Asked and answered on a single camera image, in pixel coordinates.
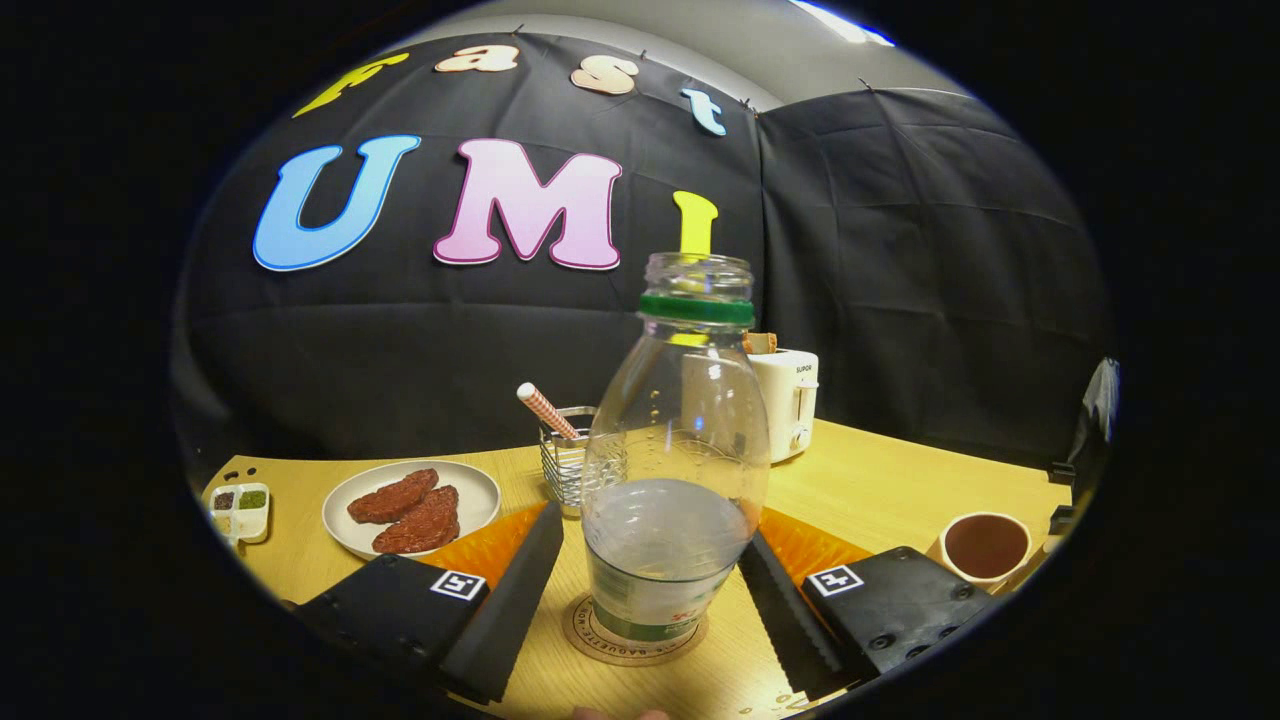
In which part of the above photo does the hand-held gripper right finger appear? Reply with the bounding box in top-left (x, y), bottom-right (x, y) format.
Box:
top-left (738, 508), bottom-right (1001, 701)

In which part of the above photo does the beige cup with wooden handle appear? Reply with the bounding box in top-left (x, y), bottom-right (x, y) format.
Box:
top-left (937, 512), bottom-right (1051, 591)

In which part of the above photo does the round wooden coaster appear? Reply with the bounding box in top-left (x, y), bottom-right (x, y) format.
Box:
top-left (562, 592), bottom-right (709, 667)

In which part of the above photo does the clear plastic juice bottle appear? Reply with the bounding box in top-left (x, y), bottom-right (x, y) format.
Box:
top-left (581, 252), bottom-right (772, 643)

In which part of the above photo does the metal wire holder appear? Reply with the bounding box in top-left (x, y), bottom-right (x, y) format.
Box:
top-left (539, 405), bottom-right (626, 518)

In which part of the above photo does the red meat piece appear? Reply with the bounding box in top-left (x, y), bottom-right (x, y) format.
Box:
top-left (347, 468), bottom-right (439, 525)
top-left (372, 485), bottom-right (461, 555)

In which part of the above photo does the wooden table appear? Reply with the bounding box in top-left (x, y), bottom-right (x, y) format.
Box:
top-left (200, 418), bottom-right (1073, 720)

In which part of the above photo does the striped paper straw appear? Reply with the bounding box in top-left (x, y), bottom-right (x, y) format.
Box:
top-left (517, 382), bottom-right (581, 441)

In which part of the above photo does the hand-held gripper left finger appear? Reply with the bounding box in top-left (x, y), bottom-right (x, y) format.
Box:
top-left (290, 500), bottom-right (566, 706)

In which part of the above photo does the white round plate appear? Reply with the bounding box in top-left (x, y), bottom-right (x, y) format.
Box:
top-left (322, 460), bottom-right (502, 560)

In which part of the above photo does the black backdrop cloth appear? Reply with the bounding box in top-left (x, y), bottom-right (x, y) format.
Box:
top-left (170, 30), bottom-right (1116, 471)

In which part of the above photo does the white seasoning dish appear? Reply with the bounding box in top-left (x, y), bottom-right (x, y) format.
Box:
top-left (208, 483), bottom-right (271, 546)

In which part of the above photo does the cream toaster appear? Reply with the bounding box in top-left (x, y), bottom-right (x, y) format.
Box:
top-left (748, 348), bottom-right (820, 464)

